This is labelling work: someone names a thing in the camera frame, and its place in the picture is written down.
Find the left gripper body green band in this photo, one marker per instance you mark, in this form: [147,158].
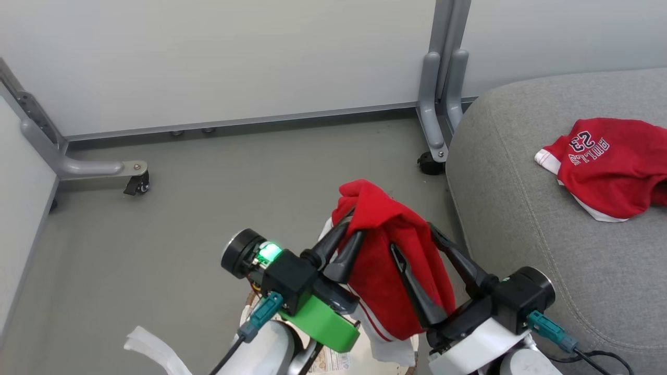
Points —
[323,325]

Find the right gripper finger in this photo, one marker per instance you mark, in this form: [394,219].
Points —
[461,263]
[414,291]

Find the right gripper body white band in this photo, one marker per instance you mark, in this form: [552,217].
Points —
[469,344]

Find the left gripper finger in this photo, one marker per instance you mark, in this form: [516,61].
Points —
[328,245]
[348,258]

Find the red garment with white stripes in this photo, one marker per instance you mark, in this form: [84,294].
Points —
[380,245]

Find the red jersey with number print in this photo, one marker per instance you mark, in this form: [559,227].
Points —
[615,166]

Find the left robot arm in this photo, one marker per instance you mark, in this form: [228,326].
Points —
[271,350]

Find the grey fabric sofa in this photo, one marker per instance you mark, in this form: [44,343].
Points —
[521,219]

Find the printed paper label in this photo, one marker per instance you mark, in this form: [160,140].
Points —
[331,360]

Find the pink laundry basket brown rim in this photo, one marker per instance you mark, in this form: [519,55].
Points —
[249,299]

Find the black round caster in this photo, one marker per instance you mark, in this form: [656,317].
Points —
[430,164]

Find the long grey curved partition foot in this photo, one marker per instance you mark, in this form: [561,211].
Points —
[430,104]

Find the white fabric strip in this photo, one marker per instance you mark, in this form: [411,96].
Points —
[156,349]

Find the short grey curved partition foot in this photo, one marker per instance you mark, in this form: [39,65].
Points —
[456,88]

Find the black caster with silver wheel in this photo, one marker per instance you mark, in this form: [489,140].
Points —
[138,185]

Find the grey partition foot with plate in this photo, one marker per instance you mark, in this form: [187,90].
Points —
[86,167]

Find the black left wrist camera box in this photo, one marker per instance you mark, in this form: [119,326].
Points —
[289,281]

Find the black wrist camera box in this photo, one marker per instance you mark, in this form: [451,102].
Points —
[513,306]
[289,281]

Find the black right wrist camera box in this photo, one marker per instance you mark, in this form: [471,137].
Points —
[513,306]

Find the grey partition bottom rail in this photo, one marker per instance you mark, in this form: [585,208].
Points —
[250,121]

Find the grey upright partition post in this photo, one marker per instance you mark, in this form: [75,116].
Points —
[451,31]

